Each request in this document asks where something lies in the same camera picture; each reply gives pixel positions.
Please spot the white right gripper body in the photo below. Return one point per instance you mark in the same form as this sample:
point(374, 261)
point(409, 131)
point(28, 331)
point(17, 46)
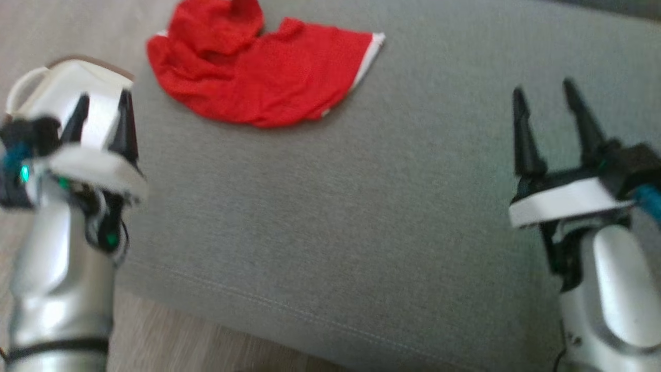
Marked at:
point(563, 199)

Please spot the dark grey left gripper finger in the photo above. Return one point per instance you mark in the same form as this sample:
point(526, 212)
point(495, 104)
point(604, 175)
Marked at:
point(125, 129)
point(76, 121)

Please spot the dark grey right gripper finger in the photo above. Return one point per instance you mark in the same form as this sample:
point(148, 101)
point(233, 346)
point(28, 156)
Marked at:
point(586, 129)
point(525, 139)

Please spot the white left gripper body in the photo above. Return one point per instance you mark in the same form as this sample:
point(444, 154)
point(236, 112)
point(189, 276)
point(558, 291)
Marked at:
point(98, 168)

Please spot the red white mesh shorts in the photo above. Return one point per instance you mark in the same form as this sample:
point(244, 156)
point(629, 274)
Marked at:
point(268, 77)

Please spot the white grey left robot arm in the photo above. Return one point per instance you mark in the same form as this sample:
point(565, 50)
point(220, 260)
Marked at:
point(57, 279)

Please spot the white laundry basket brown rim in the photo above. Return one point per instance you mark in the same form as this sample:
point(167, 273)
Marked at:
point(57, 88)

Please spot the grey sofa seat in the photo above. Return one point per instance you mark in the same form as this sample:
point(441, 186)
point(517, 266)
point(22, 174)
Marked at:
point(335, 206)

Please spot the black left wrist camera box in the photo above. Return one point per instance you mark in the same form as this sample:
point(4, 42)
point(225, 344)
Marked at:
point(31, 134)

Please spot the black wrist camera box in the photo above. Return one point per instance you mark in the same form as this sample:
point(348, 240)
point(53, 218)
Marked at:
point(632, 163)
point(31, 134)

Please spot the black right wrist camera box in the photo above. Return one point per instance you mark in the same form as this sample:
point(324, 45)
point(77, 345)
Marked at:
point(632, 163)

